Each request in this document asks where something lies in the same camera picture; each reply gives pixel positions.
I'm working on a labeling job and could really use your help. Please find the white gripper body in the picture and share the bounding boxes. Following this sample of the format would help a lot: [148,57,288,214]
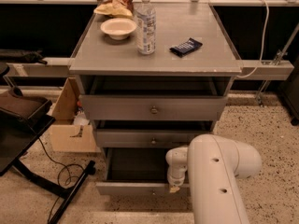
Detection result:
[165,147,188,187]

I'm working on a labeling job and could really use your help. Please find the grey bottom drawer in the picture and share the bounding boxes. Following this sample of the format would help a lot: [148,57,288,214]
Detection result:
[94,147,191,196]

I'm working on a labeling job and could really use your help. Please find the grey drawer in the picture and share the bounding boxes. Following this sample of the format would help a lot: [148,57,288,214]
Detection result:
[93,130,206,148]
[94,147,191,196]
[79,95,227,121]

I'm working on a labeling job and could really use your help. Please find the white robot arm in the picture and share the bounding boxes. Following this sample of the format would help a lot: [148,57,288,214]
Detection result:
[165,134,262,224]

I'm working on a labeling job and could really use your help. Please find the grey top drawer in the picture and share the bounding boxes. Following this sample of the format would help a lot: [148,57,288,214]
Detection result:
[79,95,227,121]

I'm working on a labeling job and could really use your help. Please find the grey middle drawer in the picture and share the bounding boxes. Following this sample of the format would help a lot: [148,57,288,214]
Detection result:
[93,130,206,148]

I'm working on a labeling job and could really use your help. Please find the grey drawer cabinet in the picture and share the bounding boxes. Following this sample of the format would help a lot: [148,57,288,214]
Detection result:
[68,1,243,173]

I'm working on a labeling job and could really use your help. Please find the cardboard box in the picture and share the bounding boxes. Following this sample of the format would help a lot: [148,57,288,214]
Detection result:
[50,77,100,152]

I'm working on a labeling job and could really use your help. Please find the dark blue snack packet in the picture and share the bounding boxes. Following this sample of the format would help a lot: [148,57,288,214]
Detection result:
[169,37,203,58]

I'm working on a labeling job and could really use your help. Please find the white bowl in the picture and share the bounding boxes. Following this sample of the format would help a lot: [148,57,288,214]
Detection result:
[100,18,136,40]

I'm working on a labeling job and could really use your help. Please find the clear plastic water bottle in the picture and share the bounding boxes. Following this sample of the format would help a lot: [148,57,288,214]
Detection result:
[135,0,156,55]

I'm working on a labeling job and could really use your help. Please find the black stand with tray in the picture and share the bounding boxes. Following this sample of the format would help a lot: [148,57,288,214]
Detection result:
[0,62,97,224]

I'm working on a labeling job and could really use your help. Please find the yellow chip bag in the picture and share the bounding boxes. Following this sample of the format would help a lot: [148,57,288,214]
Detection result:
[93,3,133,19]

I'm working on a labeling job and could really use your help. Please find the aluminium frame rail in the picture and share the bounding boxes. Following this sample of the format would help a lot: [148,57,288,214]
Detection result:
[237,60,293,80]

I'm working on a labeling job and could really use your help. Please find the white hanging cable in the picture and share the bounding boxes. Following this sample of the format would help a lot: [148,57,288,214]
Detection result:
[235,0,270,79]

